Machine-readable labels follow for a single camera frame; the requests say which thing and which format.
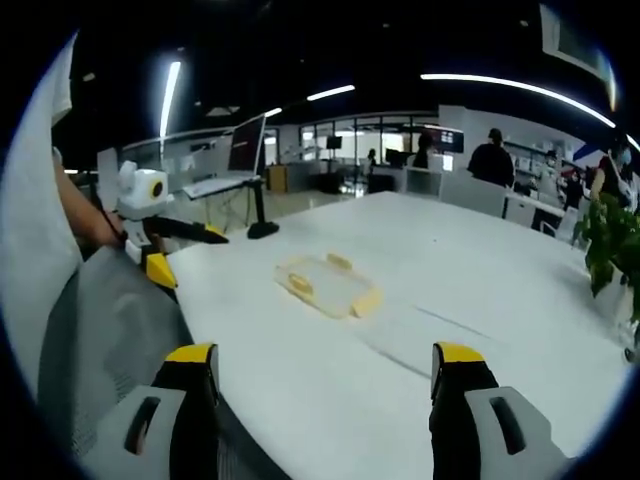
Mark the person's white shirt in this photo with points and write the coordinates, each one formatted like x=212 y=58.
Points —
x=30 y=210

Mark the beige plastic buckle part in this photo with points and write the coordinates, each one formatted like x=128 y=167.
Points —
x=300 y=283

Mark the ceiling vent panel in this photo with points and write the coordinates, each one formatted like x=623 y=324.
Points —
x=575 y=42

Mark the dark monitor screen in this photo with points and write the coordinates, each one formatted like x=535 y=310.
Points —
x=246 y=144

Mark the clear plastic tray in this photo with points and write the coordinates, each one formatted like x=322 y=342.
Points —
x=327 y=287

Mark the white keyboard tray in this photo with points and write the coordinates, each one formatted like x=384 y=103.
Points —
x=220 y=185

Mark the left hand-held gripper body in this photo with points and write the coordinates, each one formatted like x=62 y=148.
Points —
x=142 y=192

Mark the black desk stand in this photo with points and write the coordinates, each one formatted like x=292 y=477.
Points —
x=261 y=220

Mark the green potted plant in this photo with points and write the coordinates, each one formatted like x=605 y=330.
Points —
x=612 y=250

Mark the long ceiling light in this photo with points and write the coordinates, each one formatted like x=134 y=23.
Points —
x=520 y=90
x=169 y=97
x=330 y=93

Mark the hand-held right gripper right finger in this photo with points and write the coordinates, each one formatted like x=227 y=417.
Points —
x=480 y=435

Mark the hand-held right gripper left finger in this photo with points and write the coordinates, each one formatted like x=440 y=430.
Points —
x=150 y=435

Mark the white desk partition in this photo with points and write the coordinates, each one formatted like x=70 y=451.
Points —
x=472 y=195

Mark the yellow cabinet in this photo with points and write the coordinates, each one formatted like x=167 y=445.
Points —
x=276 y=178

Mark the person's grey trousers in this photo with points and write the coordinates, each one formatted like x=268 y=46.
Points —
x=115 y=325

